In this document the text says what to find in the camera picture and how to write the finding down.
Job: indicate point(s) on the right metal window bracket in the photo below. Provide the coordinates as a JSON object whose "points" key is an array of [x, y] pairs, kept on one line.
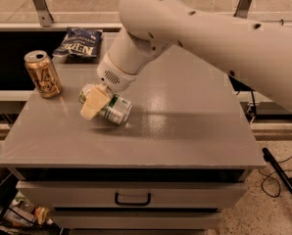
{"points": [[243, 9]]}

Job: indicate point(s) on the grey drawer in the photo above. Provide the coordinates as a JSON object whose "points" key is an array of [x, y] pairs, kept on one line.
{"points": [[145, 220], [155, 195]]}

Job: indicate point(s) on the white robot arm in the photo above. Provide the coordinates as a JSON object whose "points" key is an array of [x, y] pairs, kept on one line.
{"points": [[257, 54]]}

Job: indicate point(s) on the metal window bracket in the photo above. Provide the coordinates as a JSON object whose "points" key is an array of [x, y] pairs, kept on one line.
{"points": [[44, 16], [243, 9]]}

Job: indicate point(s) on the grey lower drawer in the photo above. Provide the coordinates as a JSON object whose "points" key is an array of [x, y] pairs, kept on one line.
{"points": [[145, 220]]}

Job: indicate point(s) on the black pole on floor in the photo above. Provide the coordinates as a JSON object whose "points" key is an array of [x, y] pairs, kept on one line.
{"points": [[278, 169]]}

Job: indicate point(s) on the snack packages under table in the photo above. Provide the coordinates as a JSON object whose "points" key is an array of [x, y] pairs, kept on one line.
{"points": [[23, 213]]}

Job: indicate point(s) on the left metal window bracket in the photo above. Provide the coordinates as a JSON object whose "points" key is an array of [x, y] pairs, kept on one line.
{"points": [[44, 16]]}

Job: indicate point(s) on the black drawer handle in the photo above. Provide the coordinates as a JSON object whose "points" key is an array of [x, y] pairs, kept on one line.
{"points": [[132, 201]]}

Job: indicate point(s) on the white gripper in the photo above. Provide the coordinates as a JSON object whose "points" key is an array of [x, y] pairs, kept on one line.
{"points": [[115, 75]]}

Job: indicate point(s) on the gold LaCroix can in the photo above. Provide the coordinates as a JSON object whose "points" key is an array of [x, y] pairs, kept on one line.
{"points": [[42, 73]]}

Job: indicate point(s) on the grey upper drawer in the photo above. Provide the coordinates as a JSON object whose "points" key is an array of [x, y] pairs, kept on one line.
{"points": [[155, 195]]}

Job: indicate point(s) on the blue chip bag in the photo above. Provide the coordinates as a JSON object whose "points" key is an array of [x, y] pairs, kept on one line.
{"points": [[80, 42]]}

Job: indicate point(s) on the green white 7up can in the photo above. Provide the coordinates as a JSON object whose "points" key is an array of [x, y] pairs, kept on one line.
{"points": [[117, 110]]}

